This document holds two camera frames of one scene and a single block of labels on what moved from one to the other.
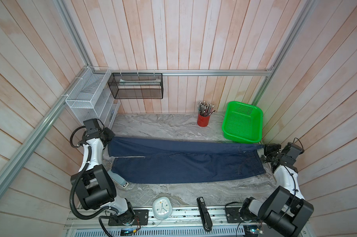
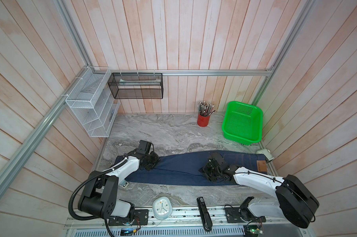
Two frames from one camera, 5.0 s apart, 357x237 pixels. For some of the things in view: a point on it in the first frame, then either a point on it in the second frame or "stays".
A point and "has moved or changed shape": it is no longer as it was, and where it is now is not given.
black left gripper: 110,134 → 156,158
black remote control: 205,217 stays
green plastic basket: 243,122 stays
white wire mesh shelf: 90,97 stays
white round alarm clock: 162,208 stays
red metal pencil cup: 202,121 stays
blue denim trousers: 142,161 has moved or changed shape
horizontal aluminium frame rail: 255,72 stays
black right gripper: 268,148 → 203,170
